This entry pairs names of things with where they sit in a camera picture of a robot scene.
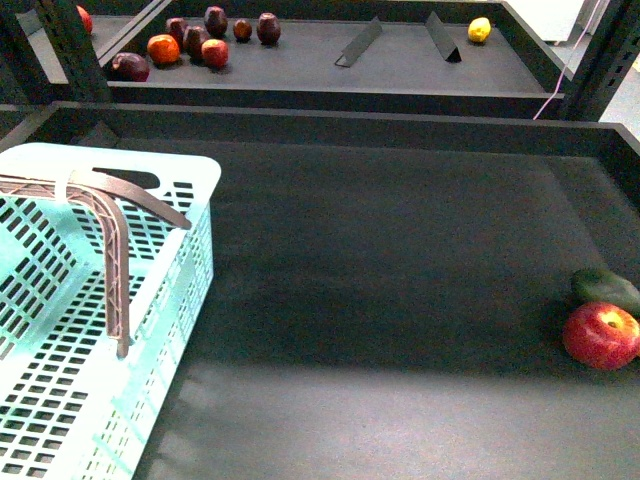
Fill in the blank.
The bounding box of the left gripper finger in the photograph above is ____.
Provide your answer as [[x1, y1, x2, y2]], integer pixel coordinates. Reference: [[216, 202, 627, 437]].
[[69, 170, 191, 230], [1, 174, 131, 358]]

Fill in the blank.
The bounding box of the light teal plastic basket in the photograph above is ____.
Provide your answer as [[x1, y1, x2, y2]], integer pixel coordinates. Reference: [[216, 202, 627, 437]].
[[1, 143, 221, 479]]

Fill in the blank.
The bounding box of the red apple with yellow top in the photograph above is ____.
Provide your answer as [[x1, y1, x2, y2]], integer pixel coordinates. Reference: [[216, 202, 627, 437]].
[[562, 302, 639, 371]]

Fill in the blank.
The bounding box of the small red apple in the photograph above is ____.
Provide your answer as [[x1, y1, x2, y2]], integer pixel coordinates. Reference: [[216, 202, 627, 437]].
[[201, 39, 229, 69]]

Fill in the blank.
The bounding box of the dark purple fruit front left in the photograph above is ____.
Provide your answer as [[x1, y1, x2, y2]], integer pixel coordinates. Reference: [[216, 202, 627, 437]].
[[111, 52, 150, 82]]

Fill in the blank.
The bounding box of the black far left tray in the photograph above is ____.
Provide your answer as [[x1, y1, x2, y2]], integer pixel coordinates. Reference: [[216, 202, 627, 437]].
[[7, 1, 171, 84]]

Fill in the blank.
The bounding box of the orange red fruit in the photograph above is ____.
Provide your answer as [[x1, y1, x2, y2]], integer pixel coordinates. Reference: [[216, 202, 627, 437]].
[[147, 34, 181, 65]]

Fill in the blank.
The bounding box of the red fruit far left tray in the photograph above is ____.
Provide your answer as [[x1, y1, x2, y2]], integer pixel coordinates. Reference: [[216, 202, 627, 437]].
[[76, 5, 93, 35]]

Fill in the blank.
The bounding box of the dark maroon fruit back left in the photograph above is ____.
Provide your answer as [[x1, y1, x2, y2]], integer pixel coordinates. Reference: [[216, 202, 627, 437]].
[[165, 17, 188, 49]]

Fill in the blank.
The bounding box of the dark maroon fruit middle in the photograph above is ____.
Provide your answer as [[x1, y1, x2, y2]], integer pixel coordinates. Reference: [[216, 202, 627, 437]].
[[183, 26, 210, 62]]

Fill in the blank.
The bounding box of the dark maroon fruit tall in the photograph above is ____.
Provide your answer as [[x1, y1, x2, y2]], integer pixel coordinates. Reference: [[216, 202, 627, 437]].
[[203, 6, 228, 39]]

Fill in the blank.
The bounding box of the small brown red fruit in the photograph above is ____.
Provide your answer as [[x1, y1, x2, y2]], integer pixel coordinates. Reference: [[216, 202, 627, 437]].
[[233, 18, 253, 43]]

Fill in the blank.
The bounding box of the dark maroon fruit right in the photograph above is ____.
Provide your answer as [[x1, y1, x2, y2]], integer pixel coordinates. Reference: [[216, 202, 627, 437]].
[[257, 12, 281, 45]]

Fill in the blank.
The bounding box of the black near display tray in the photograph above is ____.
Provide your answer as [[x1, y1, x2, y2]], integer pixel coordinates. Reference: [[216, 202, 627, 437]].
[[6, 107, 639, 479]]

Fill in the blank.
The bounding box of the black display tray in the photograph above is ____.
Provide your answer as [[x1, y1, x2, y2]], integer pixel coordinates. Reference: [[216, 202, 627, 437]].
[[6, 107, 639, 479], [107, 1, 571, 119]]

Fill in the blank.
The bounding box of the black triangular divider left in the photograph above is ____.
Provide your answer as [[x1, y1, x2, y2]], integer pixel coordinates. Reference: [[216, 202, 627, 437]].
[[334, 17, 382, 68]]

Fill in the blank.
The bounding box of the black triangular divider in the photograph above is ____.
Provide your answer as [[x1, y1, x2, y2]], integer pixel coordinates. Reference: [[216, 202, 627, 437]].
[[334, 17, 382, 68], [425, 11, 462, 63]]

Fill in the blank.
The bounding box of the black far display tray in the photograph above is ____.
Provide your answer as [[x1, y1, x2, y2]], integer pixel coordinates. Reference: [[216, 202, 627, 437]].
[[107, 1, 571, 119]]

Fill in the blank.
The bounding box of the black triangular divider right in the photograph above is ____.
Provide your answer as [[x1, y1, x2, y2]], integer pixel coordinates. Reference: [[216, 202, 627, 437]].
[[425, 11, 462, 63]]

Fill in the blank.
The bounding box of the yellow lemon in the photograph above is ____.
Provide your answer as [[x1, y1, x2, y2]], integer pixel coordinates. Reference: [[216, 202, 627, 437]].
[[467, 17, 492, 44]]

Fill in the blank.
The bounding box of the dark green avocado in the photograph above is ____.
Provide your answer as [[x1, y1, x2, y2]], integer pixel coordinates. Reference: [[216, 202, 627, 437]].
[[570, 268, 639, 318]]

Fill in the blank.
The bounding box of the black left shelf post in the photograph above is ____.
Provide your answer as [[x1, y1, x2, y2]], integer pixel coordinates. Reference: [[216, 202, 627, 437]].
[[1, 1, 112, 104]]

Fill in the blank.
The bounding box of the pink white cable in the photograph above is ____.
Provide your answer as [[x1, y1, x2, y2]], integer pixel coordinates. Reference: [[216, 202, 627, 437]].
[[532, 0, 604, 121]]

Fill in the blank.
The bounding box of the black perforated shelf post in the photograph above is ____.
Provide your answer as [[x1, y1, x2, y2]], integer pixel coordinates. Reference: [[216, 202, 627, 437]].
[[559, 0, 639, 122]]

